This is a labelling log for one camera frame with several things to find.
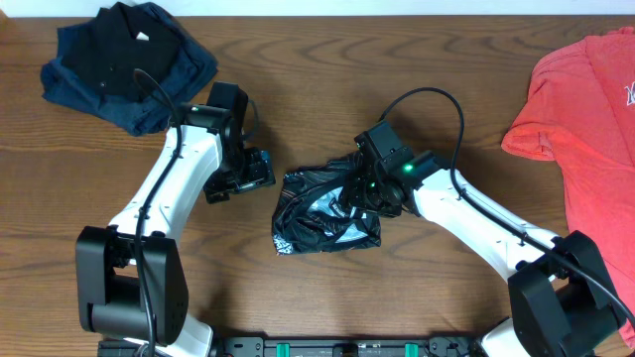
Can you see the folded black shirt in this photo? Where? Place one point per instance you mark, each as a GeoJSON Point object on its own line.
{"type": "Point", "coordinates": [118, 40]}

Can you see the folded dark blue garment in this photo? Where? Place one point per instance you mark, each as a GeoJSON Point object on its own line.
{"type": "Point", "coordinates": [193, 68]}

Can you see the red t-shirt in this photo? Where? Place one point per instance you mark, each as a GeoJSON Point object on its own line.
{"type": "Point", "coordinates": [579, 113]}

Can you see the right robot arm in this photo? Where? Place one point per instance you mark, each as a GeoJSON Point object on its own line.
{"type": "Point", "coordinates": [563, 302]}

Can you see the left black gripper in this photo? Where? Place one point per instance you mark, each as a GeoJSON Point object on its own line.
{"type": "Point", "coordinates": [262, 176]}

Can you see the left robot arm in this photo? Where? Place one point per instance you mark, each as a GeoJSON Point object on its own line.
{"type": "Point", "coordinates": [130, 279]}

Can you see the black patterned jersey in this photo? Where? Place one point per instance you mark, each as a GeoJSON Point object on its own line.
{"type": "Point", "coordinates": [311, 217]}

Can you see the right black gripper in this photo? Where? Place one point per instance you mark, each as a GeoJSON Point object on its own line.
{"type": "Point", "coordinates": [352, 191]}

